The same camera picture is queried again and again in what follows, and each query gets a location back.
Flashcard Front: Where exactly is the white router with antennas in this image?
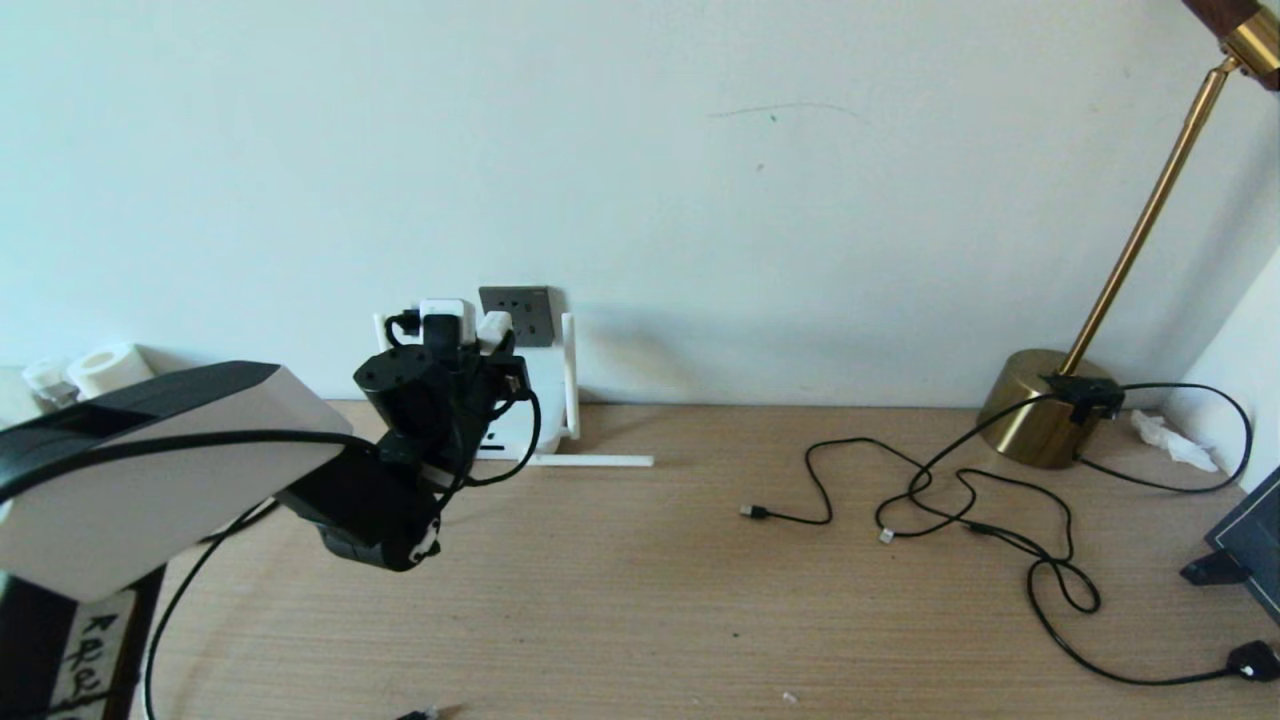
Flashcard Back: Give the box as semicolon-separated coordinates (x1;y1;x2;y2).
375;313;656;469

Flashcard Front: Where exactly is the white toilet paper roll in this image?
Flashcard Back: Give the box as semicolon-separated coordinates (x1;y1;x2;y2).
66;343;156;401

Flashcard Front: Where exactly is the small clear plastic jar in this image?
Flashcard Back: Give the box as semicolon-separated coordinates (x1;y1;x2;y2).
22;358;76;401

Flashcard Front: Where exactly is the brass desk lamp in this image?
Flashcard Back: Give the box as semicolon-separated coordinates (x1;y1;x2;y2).
977;0;1280;469

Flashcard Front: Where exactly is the black clip on lamp base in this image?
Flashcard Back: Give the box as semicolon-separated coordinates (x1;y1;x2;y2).
1040;373;1123;422

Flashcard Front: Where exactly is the crumpled white tissue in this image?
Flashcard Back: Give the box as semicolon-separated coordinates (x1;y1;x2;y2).
1130;408;1219;473

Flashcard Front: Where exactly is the dark blue box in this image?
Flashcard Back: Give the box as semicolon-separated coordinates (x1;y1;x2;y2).
1178;464;1280;626

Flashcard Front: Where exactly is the grey wall socket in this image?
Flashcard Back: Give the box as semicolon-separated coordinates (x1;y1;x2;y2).
480;286;557;348

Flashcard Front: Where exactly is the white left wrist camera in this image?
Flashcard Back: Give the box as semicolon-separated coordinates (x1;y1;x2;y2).
418;298;477;346

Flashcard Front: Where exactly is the black usb cable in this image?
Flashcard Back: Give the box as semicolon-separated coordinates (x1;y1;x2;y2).
741;437;1076;561

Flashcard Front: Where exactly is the black cable with clear plug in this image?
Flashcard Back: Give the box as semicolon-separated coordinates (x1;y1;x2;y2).
875;393;1061;546

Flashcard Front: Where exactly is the long black cable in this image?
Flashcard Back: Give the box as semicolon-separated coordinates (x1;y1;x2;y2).
143;500;281;720

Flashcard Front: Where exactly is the black lamp cable with plug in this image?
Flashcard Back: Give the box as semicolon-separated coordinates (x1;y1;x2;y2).
1024;382;1280;686

